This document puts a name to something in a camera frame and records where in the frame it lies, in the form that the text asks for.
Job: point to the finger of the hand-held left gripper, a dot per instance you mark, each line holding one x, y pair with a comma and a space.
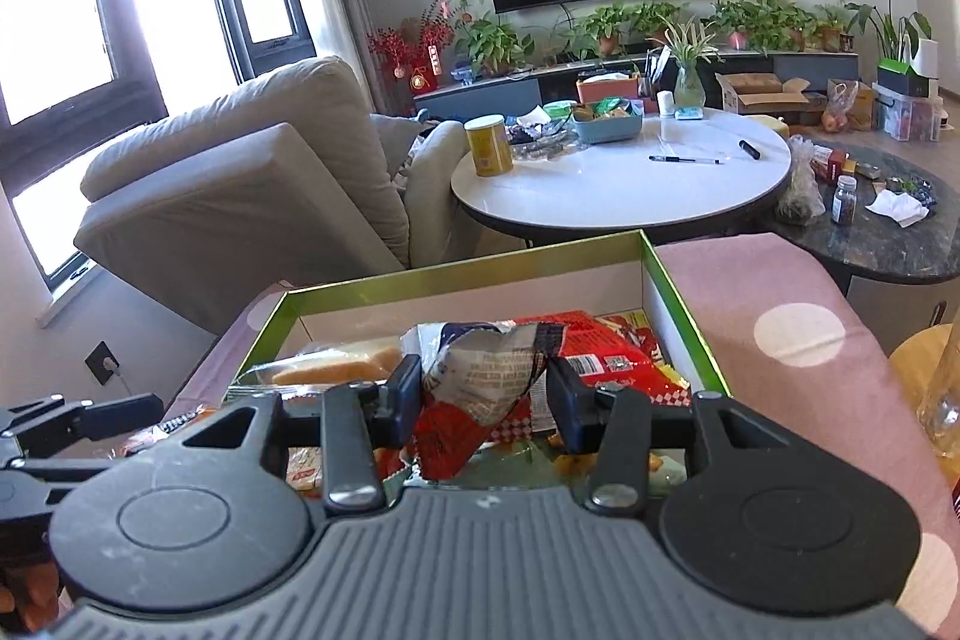
45, 475
112, 415

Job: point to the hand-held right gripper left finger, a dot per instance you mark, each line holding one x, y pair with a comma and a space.
406, 389

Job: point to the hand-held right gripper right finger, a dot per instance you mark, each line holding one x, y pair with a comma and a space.
564, 400

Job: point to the red white blue snack packet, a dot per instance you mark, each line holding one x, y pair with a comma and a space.
480, 377

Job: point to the bread slice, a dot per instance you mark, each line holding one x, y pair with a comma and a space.
330, 366

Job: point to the green cardboard box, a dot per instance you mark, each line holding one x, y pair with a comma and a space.
675, 302

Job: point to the person's left hand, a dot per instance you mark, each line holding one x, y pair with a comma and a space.
26, 602

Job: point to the round white table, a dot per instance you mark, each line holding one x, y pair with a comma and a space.
622, 183

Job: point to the yellow can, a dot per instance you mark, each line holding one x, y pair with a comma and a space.
489, 149

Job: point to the beige sofa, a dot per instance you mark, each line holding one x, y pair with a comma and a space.
247, 183

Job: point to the pile of small wrappers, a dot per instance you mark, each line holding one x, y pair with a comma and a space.
540, 134

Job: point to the black pen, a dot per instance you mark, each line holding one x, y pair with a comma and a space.
682, 160

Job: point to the teal tray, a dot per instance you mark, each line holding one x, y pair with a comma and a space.
607, 126

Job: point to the black marker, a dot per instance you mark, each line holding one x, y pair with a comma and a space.
750, 150

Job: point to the small white cup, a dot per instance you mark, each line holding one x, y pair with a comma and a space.
666, 105

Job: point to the clear plastic bag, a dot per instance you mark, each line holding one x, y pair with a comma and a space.
801, 190

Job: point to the orange box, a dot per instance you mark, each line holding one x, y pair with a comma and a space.
604, 85

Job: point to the glass vase with plant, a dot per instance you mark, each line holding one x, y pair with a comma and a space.
690, 89

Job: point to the red flower decoration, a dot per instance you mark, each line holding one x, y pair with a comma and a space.
409, 48

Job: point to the glass jar with dark lid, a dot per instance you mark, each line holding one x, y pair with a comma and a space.
844, 203

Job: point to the dark marble table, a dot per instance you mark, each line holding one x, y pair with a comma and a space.
885, 250

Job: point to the potted green plant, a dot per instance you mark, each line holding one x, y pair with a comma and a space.
491, 44
656, 21
761, 25
832, 29
607, 29

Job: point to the small red box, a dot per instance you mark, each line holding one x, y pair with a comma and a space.
834, 166

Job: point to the open cardboard box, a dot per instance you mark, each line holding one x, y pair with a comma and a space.
761, 96

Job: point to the clear glass cup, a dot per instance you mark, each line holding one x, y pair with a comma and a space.
945, 392

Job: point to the white tissue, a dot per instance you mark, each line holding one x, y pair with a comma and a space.
896, 209

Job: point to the large dark framed window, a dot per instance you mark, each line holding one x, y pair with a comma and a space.
60, 25

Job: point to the bag of fruit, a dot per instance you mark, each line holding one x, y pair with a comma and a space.
840, 108

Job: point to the green white box stack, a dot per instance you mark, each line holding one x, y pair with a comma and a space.
911, 100

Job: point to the large leaf potted plant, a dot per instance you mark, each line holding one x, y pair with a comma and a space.
892, 21

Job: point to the black wall socket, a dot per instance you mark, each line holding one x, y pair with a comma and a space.
103, 362

